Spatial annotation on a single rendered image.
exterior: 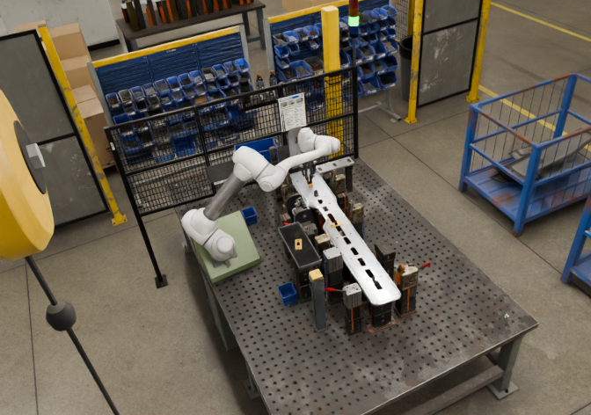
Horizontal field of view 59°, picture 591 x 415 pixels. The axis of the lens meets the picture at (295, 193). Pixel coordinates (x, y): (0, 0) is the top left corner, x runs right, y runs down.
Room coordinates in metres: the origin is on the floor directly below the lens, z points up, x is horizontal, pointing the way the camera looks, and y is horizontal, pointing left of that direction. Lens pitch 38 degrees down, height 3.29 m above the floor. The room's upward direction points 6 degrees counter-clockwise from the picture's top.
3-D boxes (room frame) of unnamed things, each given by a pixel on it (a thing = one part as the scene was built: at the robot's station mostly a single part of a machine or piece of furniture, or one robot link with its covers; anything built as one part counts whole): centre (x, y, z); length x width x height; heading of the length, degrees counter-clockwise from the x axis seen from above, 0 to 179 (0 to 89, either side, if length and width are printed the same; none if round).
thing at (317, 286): (1.99, -0.06, 0.92); 0.08 x 0.08 x 0.44; 17
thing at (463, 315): (2.74, -0.11, 0.68); 2.56 x 1.61 x 0.04; 22
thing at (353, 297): (1.94, -0.25, 0.88); 0.11 x 0.10 x 0.36; 107
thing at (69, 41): (6.70, 2.92, 0.52); 1.20 x 0.80 x 1.05; 19
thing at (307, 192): (2.54, -0.26, 1.00); 1.38 x 0.22 x 0.02; 17
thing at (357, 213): (2.66, -0.39, 0.87); 0.12 x 0.09 x 0.35; 107
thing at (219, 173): (3.36, 0.21, 1.01); 0.90 x 0.22 x 0.03; 107
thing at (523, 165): (3.82, -2.30, 0.47); 1.20 x 0.80 x 0.95; 110
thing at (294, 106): (3.56, -0.04, 1.30); 0.23 x 0.02 x 0.31; 107
